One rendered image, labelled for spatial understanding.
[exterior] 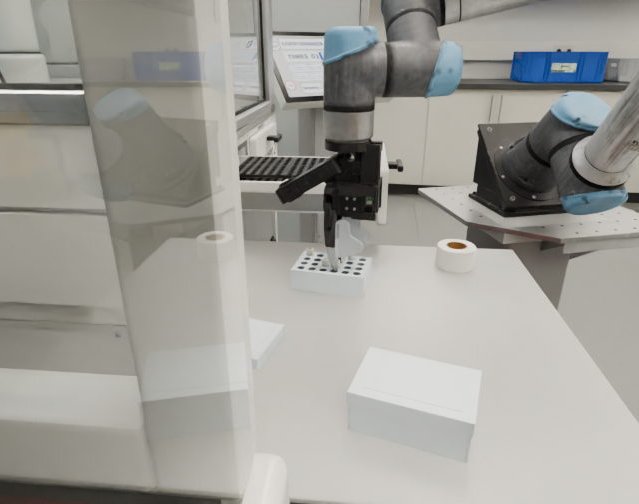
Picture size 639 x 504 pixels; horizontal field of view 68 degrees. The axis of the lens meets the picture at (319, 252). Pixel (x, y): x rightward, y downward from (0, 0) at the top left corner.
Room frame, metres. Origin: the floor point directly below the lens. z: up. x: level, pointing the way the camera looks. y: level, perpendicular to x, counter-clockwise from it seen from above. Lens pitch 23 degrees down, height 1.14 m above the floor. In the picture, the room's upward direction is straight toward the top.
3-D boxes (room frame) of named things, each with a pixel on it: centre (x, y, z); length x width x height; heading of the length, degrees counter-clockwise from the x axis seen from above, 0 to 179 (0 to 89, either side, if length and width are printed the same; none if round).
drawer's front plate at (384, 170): (1.02, -0.14, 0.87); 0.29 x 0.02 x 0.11; 175
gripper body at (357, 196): (0.72, -0.05, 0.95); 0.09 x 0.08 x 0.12; 76
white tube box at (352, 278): (0.74, -0.02, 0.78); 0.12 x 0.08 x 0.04; 76
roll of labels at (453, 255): (0.81, -0.26, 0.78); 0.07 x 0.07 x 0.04
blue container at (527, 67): (4.01, -1.87, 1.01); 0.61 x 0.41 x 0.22; 82
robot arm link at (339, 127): (0.73, -0.04, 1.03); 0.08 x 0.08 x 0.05
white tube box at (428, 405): (0.41, -0.10, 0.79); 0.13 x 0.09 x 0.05; 69
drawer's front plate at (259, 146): (1.36, 0.15, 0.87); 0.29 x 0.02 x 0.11; 175
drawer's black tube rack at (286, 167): (1.03, 0.06, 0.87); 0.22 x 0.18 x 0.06; 85
